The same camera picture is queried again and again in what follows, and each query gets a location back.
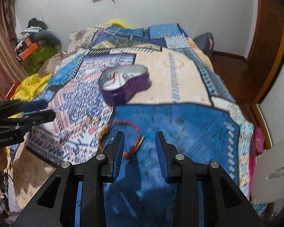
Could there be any pile of clothes and boxes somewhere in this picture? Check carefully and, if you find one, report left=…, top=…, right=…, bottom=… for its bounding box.
left=14, top=18, right=64, bottom=75

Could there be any yellow cloth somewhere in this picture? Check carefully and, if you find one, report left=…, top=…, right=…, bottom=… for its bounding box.
left=11, top=73, right=53, bottom=102

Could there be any striped red curtain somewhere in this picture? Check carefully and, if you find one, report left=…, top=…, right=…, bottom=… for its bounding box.
left=0, top=0, right=28, bottom=102

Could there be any white cabinet with stickers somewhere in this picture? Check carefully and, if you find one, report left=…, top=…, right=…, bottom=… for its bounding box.
left=251, top=139, right=284, bottom=204

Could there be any wooden wardrobe frame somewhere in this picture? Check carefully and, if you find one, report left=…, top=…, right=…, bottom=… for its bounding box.
left=246, top=0, right=284, bottom=105

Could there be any pink slipper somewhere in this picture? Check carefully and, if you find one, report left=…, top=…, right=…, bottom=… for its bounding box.
left=254, top=127, right=265, bottom=154

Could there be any white sliding wardrobe door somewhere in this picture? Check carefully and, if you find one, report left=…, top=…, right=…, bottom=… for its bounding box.
left=255, top=26, right=284, bottom=152

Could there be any orange box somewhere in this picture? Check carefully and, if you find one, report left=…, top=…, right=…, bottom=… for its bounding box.
left=19, top=43, right=38, bottom=61

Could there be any blue patchwork bedspread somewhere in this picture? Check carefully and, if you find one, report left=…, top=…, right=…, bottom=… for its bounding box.
left=12, top=23, right=255, bottom=227

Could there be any purple heart-shaped tin box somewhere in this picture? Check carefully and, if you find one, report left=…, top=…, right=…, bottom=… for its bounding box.
left=98, top=64, right=151, bottom=106

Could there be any dark purple pillow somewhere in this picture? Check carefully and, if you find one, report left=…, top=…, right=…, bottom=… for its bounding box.
left=193, top=32, right=214, bottom=60

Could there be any small beaded jewelry piece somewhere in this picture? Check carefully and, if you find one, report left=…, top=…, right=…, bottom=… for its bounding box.
left=86, top=116, right=101, bottom=126

